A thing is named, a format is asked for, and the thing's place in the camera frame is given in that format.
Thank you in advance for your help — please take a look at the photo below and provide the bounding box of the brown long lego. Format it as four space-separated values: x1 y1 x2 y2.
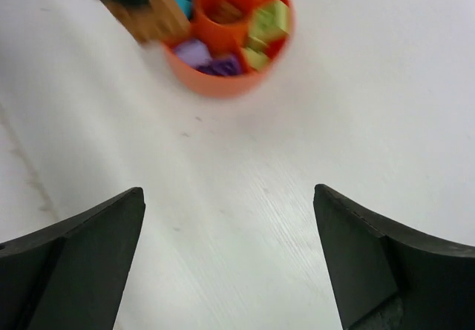
101 0 191 44
209 0 243 24

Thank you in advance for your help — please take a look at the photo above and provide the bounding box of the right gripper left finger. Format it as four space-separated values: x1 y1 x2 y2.
1 187 145 330

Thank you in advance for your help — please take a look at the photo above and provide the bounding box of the purple small lego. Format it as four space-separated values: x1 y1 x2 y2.
196 55 243 76

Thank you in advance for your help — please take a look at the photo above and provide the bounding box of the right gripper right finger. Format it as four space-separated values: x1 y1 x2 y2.
313 184 474 329

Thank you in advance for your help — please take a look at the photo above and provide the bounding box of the light green lego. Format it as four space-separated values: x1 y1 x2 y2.
241 36 269 71
249 0 290 43

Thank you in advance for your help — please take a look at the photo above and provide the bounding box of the purple curved lego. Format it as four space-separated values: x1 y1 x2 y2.
173 39 212 67

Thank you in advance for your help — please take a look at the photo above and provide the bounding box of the cyan square lego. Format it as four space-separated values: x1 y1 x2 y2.
175 0 193 20

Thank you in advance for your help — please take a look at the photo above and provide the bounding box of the orange round divided container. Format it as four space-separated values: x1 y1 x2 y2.
163 0 294 98

